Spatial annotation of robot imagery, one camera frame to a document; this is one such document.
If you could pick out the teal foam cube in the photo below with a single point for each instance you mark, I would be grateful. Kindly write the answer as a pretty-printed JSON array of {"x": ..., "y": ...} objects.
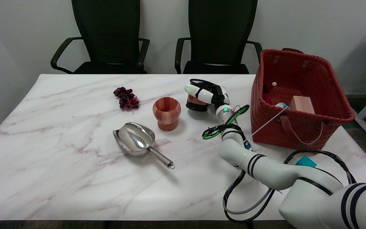
[{"x": 305, "y": 161}]

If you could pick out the black mesh pen container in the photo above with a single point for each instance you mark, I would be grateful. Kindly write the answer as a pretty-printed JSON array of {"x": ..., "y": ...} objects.
[{"x": 195, "y": 105}]

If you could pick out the white zip tie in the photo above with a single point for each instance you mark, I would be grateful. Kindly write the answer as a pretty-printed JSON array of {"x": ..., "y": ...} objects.
[{"x": 268, "y": 121}]

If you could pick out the teal and pink container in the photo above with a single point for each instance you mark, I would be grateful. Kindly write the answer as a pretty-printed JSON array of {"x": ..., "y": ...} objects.
[{"x": 281, "y": 105}]

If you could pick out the red woven basket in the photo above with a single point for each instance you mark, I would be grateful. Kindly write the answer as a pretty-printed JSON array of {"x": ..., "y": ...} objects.
[{"x": 265, "y": 127}]

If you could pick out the black mesh office chair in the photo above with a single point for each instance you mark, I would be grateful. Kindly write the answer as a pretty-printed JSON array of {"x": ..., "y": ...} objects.
[
  {"x": 110, "y": 31},
  {"x": 221, "y": 31}
]

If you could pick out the purple grape bunch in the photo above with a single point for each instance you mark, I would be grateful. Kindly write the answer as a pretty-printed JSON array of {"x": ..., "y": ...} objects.
[{"x": 127, "y": 98}]

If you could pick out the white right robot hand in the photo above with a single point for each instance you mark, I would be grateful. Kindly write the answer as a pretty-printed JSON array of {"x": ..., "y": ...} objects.
[{"x": 202, "y": 93}]

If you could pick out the pale pink box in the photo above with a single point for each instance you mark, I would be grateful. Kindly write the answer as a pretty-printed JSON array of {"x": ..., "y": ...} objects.
[{"x": 302, "y": 104}]

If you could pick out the shiny metal scoop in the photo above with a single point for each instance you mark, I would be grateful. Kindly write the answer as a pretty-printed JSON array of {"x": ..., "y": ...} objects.
[{"x": 135, "y": 140}]

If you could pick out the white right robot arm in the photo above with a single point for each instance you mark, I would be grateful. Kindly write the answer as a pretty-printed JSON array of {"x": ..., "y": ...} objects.
[{"x": 265, "y": 168}]

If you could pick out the striped wooden vase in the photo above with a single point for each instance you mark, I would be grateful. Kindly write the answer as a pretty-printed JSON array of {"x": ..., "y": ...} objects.
[{"x": 166, "y": 111}]

